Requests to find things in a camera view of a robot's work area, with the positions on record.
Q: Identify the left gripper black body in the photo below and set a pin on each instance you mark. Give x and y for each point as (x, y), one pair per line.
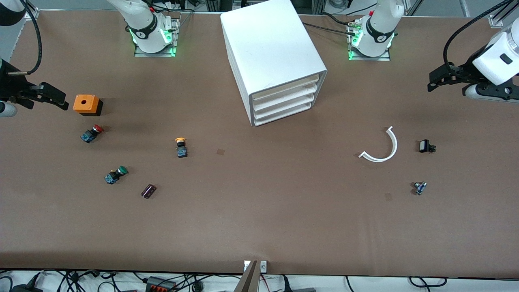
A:
(467, 69)

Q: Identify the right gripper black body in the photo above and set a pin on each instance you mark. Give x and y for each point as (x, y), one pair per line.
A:
(9, 85)

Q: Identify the yellow push button switch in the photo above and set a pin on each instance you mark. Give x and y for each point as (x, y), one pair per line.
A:
(181, 148)

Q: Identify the white plastic tray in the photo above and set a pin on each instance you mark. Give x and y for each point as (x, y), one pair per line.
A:
(284, 89)

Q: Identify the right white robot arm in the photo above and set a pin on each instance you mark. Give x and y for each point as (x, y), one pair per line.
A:
(146, 24)

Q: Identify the orange box with hole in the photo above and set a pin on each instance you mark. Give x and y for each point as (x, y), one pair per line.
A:
(84, 103)

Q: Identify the small black electrical component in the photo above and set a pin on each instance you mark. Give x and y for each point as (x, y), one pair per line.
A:
(424, 146)

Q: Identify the dark purple capacitor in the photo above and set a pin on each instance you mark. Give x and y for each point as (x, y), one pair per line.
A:
(148, 191)

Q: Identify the black orange power strip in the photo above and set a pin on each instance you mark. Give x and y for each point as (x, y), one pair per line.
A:
(160, 284)

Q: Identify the red push button switch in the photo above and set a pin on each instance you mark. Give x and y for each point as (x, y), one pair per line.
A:
(91, 134)

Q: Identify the metal table corner bracket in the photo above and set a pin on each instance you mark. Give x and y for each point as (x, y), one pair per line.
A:
(32, 14)
(496, 21)

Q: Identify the green push button switch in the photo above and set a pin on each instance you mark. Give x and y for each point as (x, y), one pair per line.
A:
(115, 174)

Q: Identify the small metal table bracket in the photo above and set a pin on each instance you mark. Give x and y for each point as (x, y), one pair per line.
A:
(263, 266)
(246, 265)

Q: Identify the grey camera mount pole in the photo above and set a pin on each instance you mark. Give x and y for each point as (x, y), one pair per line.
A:
(248, 282)

